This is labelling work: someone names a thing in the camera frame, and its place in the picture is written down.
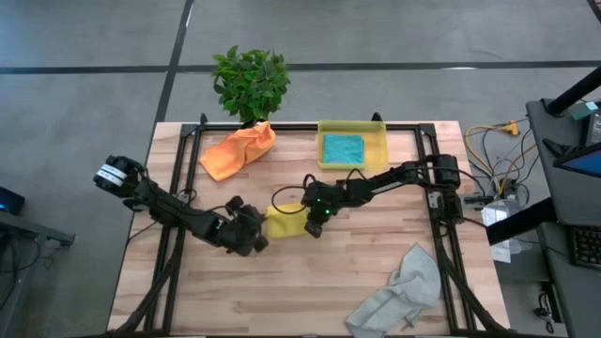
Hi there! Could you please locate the yellow microfiber towel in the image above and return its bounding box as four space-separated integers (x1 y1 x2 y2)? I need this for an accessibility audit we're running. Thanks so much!
265 202 312 239

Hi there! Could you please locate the grey table leg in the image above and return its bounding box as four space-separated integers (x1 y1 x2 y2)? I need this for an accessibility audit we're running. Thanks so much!
0 210 76 249

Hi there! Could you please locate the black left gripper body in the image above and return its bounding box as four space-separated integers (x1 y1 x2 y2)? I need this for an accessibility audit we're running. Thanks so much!
217 195 269 257

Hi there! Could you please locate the white plastic bag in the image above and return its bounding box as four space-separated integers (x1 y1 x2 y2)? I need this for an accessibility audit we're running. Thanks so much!
480 199 523 264

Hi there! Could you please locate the small teal box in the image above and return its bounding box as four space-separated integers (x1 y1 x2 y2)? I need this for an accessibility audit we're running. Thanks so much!
569 100 599 122

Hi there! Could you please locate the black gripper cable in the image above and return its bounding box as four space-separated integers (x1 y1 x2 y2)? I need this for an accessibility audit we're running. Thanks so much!
176 187 257 222
270 168 367 216

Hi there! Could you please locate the grey waffle microfiber towel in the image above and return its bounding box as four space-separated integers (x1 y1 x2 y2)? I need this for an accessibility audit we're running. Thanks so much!
345 242 442 338

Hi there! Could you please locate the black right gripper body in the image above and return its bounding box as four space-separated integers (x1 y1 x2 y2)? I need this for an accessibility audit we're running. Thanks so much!
300 180 352 220

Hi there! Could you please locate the orange microfiber towel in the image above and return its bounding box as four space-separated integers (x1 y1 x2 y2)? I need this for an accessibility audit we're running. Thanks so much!
198 120 277 182

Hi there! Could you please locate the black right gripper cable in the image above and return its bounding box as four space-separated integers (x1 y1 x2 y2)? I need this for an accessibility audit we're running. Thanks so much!
270 168 367 216

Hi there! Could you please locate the yellow floor cable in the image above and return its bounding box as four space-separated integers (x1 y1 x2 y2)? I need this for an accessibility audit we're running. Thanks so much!
463 120 539 198

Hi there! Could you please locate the grey equipment cart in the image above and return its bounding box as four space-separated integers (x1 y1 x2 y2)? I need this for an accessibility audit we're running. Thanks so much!
524 98 601 338

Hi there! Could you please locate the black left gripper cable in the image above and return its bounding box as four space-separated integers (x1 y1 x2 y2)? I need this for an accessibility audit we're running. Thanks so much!
176 187 257 222

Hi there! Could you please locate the dark electronic device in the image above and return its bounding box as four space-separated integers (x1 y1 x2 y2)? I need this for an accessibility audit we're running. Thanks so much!
0 186 26 216

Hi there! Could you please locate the yellow-green plastic bin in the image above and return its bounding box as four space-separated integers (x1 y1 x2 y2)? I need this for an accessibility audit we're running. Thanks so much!
316 119 391 171

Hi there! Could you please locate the black pole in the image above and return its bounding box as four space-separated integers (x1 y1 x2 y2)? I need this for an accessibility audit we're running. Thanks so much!
544 65 601 117

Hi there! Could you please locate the teal microfiber towel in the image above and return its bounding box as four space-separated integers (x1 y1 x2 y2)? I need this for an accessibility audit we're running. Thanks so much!
321 133 366 165

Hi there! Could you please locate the green leafy plant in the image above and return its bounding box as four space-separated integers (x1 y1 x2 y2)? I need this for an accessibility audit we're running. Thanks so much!
210 45 291 124

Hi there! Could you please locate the black keyboard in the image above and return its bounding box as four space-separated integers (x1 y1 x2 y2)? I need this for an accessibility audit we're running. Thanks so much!
569 224 601 271

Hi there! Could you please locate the laptop with blue screen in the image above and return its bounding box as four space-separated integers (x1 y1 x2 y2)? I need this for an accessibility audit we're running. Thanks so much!
553 140 601 180

